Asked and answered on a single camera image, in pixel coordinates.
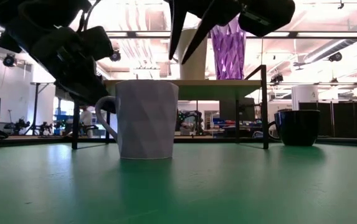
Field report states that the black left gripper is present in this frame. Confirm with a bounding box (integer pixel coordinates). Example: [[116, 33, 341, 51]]
[[0, 26, 115, 106]]

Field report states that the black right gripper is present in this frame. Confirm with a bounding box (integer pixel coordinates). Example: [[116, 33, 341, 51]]
[[168, 0, 296, 65]]

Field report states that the cream yellow cup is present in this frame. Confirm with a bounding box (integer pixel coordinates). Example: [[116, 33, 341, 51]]
[[178, 28, 209, 81]]

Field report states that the person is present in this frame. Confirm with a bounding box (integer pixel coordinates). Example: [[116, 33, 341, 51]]
[[79, 105, 95, 138]]

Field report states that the purple faceted column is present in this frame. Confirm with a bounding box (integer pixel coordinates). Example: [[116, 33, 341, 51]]
[[209, 15, 247, 81]]

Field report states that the grey faceted mug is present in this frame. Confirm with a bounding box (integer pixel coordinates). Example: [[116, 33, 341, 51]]
[[95, 79, 179, 161]]

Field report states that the black glossy mug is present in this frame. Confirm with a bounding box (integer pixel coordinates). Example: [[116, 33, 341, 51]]
[[267, 109, 321, 147]]

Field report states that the green table mat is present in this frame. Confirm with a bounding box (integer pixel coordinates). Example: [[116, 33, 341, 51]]
[[0, 141, 357, 224]]

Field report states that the wooden shelf black metal frame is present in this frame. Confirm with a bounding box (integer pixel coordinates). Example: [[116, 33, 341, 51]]
[[71, 64, 270, 151]]

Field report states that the black metal table frame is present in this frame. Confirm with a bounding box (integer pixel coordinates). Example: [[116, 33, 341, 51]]
[[0, 135, 357, 149]]

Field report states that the black partition wall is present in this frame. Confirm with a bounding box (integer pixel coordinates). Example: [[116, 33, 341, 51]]
[[299, 101, 357, 138]]

